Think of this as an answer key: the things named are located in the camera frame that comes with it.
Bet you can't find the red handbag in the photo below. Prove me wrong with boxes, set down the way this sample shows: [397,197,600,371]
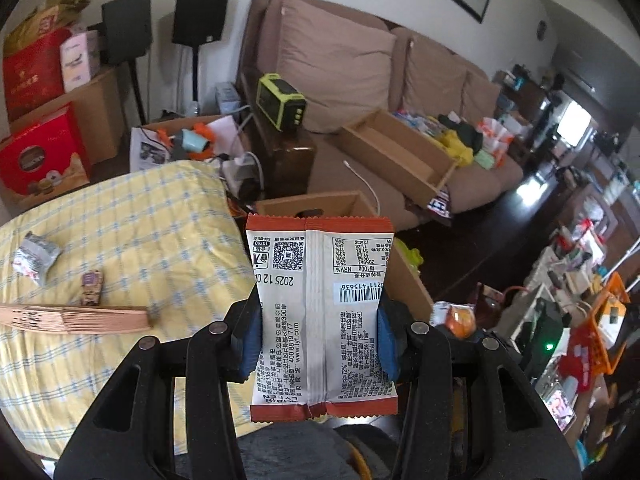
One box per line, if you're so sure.
[475,282,527,332]

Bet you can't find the yellow cloth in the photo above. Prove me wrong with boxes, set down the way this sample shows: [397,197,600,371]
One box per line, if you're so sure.
[432,130,475,167]

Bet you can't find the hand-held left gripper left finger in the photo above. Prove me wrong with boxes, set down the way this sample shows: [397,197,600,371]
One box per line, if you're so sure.
[54,291,263,480]

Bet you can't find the white power strip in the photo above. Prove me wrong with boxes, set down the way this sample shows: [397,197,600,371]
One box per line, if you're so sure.
[220,155,264,196]

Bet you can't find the brown sofa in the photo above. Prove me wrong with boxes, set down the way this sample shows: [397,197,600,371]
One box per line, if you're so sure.
[235,0,526,233]

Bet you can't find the white air conditioner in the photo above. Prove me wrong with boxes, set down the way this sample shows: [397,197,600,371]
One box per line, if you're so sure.
[565,70,599,94]

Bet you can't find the black white packet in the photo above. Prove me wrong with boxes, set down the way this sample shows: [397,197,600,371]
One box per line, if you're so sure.
[427,192,454,219]

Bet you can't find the yellow checked blanket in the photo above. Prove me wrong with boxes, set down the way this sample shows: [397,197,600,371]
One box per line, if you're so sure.
[0,162,261,456]

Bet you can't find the teal hair dryer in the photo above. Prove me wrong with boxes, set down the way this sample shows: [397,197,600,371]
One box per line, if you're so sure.
[175,129,211,154]

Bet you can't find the open cardboard box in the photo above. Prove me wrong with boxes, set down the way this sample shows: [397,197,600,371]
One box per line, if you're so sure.
[131,115,242,172]

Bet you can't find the cardboard box on sofa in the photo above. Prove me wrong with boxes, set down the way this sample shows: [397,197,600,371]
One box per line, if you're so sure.
[340,110,459,207]

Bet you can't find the orange white paper bag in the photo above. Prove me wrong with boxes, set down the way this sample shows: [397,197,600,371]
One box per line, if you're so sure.
[477,117,516,169]

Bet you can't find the cluttered low table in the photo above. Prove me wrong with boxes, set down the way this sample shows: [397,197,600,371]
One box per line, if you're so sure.
[500,195,640,361]

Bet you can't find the large cardboard box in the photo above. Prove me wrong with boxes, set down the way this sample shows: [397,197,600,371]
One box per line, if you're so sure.
[10,67,127,166]

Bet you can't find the red gift box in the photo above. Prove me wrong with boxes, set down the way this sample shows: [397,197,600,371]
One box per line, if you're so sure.
[0,105,92,207]

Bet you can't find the orange plastic basket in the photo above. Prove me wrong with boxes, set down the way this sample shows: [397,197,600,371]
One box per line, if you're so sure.
[570,272,632,377]

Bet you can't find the pile of colourful packets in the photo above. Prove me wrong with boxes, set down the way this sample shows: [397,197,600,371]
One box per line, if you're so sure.
[395,110,441,136]

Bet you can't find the printed paper sheet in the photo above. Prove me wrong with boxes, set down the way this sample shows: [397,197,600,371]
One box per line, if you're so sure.
[130,127,174,171]

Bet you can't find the white pink tissue box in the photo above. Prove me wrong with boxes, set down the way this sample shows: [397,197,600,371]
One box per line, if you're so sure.
[60,30,101,93]

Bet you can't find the silver snack packet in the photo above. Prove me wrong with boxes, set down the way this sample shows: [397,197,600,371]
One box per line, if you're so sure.
[11,231,61,286]

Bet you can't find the dark red gift bag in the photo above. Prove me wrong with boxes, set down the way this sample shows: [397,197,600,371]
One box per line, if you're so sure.
[2,27,74,121]

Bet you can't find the green plastic toy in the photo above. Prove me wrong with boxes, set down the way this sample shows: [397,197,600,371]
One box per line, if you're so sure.
[395,240,424,269]

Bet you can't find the black cloth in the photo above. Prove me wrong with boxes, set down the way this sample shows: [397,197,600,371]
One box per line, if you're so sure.
[439,114,484,154]

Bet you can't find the black speaker on stand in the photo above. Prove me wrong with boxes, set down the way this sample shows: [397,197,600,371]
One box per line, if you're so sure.
[172,0,231,116]
[101,0,153,126]

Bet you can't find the blue tissue pack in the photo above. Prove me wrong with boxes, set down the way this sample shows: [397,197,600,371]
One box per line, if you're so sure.
[215,82,241,116]

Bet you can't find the small purple snack packet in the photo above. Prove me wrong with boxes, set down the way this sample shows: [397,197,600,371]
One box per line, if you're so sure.
[80,270,106,306]

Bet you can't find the gold paper bag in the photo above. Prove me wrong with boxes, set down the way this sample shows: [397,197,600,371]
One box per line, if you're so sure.
[4,0,96,59]

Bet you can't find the green black portable radio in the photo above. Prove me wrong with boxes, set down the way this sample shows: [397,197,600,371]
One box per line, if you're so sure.
[256,73,307,132]

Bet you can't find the white orange snack packet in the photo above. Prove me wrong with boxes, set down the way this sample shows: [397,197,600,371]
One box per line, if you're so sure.
[246,214,401,422]

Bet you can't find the wooden folding fan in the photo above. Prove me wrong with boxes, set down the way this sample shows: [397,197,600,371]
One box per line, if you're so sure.
[0,304,151,335]

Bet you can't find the grey fluffy cushion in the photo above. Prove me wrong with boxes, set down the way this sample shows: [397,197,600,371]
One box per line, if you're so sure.
[235,420,397,480]

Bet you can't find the white charging cable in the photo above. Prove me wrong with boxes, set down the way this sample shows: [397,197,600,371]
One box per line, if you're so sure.
[342,160,382,214]

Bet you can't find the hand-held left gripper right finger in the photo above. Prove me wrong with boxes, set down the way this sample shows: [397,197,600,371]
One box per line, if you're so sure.
[376,299,583,480]

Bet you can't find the large brown sofa cushion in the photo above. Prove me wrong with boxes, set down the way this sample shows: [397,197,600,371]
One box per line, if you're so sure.
[277,0,398,135]

